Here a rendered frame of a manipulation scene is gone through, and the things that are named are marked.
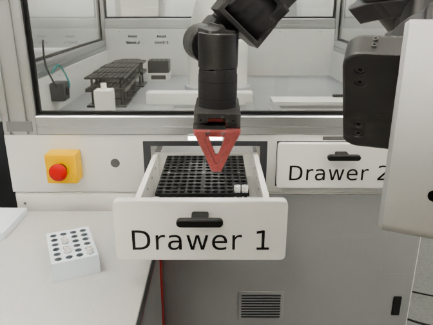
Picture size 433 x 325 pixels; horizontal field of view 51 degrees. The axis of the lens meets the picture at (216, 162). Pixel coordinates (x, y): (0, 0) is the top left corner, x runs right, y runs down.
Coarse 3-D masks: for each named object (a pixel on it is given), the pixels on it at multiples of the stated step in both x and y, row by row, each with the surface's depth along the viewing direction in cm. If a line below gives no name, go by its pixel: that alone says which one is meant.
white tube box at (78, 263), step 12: (84, 228) 93; (48, 240) 88; (60, 240) 88; (72, 240) 88; (84, 240) 90; (48, 252) 86; (60, 252) 84; (72, 252) 84; (84, 252) 84; (96, 252) 84; (60, 264) 81; (72, 264) 82; (84, 264) 83; (96, 264) 84; (60, 276) 82; (72, 276) 82
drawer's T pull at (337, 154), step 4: (336, 152) 104; (340, 152) 104; (344, 152) 104; (328, 156) 102; (332, 156) 102; (336, 156) 102; (340, 156) 102; (344, 156) 102; (348, 156) 102; (352, 156) 102; (356, 156) 102; (332, 160) 102; (336, 160) 102; (340, 160) 102; (344, 160) 102; (348, 160) 102; (352, 160) 102; (356, 160) 102
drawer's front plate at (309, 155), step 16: (288, 144) 104; (304, 144) 104; (320, 144) 104; (336, 144) 104; (352, 144) 104; (288, 160) 106; (304, 160) 106; (320, 160) 106; (368, 160) 106; (384, 160) 106; (288, 176) 107; (304, 176) 107; (320, 176) 107; (336, 176) 107; (352, 176) 107; (368, 176) 107; (384, 176) 107
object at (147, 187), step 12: (156, 156) 107; (252, 156) 109; (156, 168) 106; (252, 168) 110; (144, 180) 92; (156, 180) 106; (252, 180) 108; (264, 180) 92; (144, 192) 89; (252, 192) 101; (264, 192) 86
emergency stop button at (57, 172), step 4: (56, 164) 101; (60, 164) 101; (52, 168) 101; (56, 168) 101; (60, 168) 101; (64, 168) 101; (52, 172) 101; (56, 172) 101; (60, 172) 101; (64, 172) 101; (52, 176) 101; (56, 176) 101; (60, 176) 101; (64, 176) 101; (56, 180) 102; (60, 180) 102
